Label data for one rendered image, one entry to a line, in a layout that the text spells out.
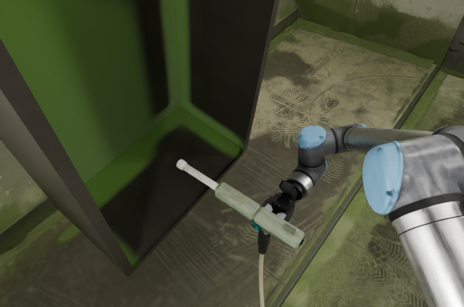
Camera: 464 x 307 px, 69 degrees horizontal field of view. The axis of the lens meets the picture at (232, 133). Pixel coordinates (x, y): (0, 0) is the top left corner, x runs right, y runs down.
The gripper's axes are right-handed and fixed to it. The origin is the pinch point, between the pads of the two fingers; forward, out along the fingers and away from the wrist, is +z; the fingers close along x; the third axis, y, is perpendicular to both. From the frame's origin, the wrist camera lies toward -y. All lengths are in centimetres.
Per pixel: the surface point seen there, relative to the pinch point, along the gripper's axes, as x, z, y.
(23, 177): 109, 28, 31
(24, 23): 49, 25, -59
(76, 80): 52, 17, -40
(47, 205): 101, 28, 46
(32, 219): 101, 36, 48
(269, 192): 20, -43, 43
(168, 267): 35, 13, 51
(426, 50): -8, -187, 16
